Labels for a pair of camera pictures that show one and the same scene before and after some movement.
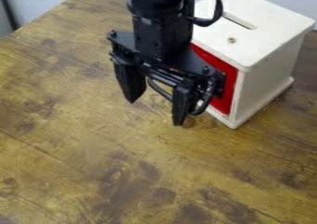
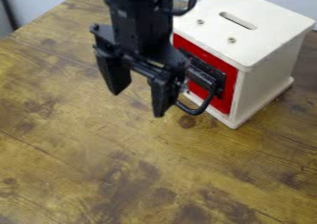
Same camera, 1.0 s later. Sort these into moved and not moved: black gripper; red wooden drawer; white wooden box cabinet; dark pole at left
Moved: black gripper
Not moved: red wooden drawer; dark pole at left; white wooden box cabinet
